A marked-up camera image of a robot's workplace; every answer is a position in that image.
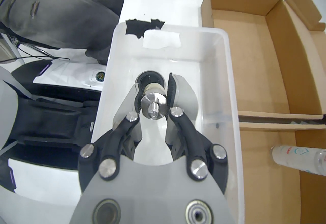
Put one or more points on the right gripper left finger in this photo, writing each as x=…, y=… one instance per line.
x=119, y=133

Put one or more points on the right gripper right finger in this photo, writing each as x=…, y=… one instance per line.
x=187, y=130

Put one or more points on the silver metal shaft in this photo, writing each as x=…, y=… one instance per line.
x=152, y=104

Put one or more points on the deep clear plastic tray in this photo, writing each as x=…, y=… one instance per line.
x=219, y=77

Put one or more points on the robot body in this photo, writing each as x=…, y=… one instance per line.
x=51, y=113

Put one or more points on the shallow cardboard box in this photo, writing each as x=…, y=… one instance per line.
x=244, y=56
x=267, y=184

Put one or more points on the white paper label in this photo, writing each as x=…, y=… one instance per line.
x=161, y=39

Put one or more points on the black tape piece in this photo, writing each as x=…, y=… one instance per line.
x=135, y=28

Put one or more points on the small clear spray bottle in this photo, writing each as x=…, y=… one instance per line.
x=293, y=157

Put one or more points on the person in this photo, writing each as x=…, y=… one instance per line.
x=56, y=11

